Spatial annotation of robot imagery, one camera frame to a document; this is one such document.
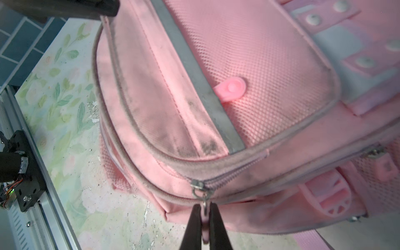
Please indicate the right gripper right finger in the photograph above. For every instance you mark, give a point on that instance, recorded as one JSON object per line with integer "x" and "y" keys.
{"x": 218, "y": 237}

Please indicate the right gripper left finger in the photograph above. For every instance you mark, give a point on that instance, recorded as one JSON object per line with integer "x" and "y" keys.
{"x": 192, "y": 239}

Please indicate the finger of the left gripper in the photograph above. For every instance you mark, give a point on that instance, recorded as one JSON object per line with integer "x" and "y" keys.
{"x": 41, "y": 10}

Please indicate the pink student backpack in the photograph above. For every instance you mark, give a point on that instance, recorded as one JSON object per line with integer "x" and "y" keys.
{"x": 285, "y": 114}

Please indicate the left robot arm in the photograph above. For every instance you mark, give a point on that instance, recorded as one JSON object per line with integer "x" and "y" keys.
{"x": 12, "y": 163}

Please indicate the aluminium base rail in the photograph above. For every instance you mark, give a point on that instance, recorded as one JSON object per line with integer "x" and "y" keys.
{"x": 32, "y": 217}

